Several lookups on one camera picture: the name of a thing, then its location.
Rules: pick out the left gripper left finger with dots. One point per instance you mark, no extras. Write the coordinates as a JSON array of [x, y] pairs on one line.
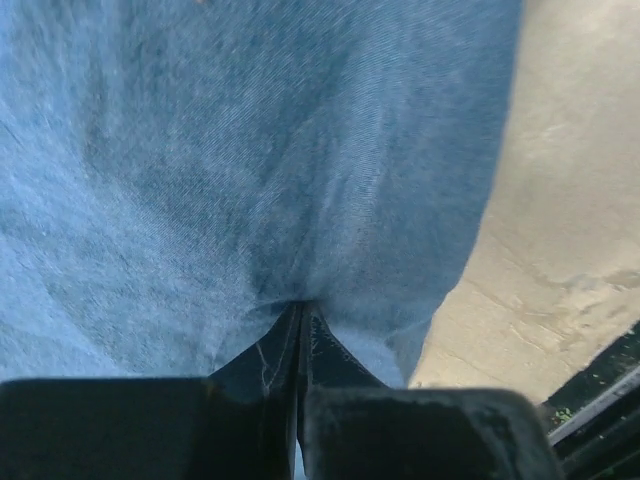
[[238, 423]]

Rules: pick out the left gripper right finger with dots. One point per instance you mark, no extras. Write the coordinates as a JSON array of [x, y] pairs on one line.
[[352, 426]]

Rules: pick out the blue pillowcase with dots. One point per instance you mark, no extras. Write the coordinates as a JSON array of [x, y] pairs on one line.
[[173, 173]]

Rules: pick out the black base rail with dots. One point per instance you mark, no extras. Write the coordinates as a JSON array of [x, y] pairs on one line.
[[593, 419]]

